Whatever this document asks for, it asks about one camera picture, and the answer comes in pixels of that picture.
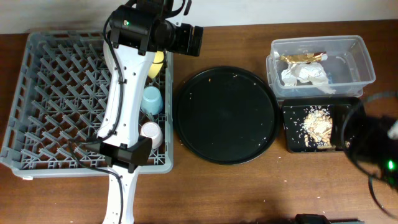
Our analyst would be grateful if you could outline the gold snack wrapper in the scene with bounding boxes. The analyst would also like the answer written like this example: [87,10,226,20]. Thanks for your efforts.
[279,52,328,63]

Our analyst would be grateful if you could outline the grey dishwasher rack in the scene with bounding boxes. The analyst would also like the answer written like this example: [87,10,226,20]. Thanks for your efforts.
[0,29,174,179]

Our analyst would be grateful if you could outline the yellow bowl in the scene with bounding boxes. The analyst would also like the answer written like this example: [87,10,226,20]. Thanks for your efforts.
[148,51,165,79]

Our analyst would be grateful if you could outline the white napkin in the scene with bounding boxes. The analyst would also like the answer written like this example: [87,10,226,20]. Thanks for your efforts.
[281,62,336,94]

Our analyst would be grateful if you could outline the food scraps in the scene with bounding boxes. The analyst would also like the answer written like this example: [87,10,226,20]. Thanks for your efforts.
[301,106,334,151]

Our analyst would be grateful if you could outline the pink cup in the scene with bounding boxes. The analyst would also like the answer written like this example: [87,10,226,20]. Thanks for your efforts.
[140,121,164,149]

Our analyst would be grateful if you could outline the round black tray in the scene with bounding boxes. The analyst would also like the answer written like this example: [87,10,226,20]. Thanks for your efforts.
[172,66,280,165]

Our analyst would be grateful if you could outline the clear plastic bin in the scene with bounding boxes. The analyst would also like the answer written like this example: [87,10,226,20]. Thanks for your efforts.
[266,35,376,100]

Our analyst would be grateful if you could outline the black rectangular tray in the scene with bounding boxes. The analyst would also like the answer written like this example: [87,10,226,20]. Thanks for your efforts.
[282,97,360,153]

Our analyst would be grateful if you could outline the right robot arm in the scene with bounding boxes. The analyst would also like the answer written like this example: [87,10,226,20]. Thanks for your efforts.
[331,116,397,219]

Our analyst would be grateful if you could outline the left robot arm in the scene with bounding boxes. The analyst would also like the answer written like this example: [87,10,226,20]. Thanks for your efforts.
[83,1,203,223]

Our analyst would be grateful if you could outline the grey plate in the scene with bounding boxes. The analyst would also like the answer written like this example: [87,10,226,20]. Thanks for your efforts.
[103,42,114,74]

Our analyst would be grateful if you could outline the light blue cup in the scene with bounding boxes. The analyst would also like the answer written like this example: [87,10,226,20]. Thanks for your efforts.
[141,86,163,115]

